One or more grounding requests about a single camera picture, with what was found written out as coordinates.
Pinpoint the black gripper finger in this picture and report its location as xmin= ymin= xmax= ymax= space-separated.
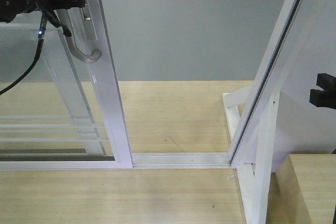
xmin=316 ymin=73 xmax=335 ymax=90
xmin=309 ymin=89 xmax=335 ymax=109

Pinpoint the grey curved door handle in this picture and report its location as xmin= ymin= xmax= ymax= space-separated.
xmin=56 ymin=9 xmax=102 ymax=63

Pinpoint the white framed sliding glass door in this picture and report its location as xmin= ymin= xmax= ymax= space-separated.
xmin=1 ymin=0 xmax=133 ymax=170

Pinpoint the aluminium door floor track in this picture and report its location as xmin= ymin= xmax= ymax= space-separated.
xmin=132 ymin=152 xmax=230 ymax=169

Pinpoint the light wooden box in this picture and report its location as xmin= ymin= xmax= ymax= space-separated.
xmin=266 ymin=154 xmax=335 ymax=223

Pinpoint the white wooden support brace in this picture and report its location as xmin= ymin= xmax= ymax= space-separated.
xmin=222 ymin=84 xmax=280 ymax=223

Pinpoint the light wooden platform board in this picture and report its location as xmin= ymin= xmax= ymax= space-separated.
xmin=1 ymin=80 xmax=249 ymax=223

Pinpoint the black cable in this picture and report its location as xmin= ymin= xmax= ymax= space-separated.
xmin=0 ymin=1 xmax=73 ymax=95

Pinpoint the white door frame post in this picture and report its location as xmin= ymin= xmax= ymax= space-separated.
xmin=227 ymin=0 xmax=326 ymax=168

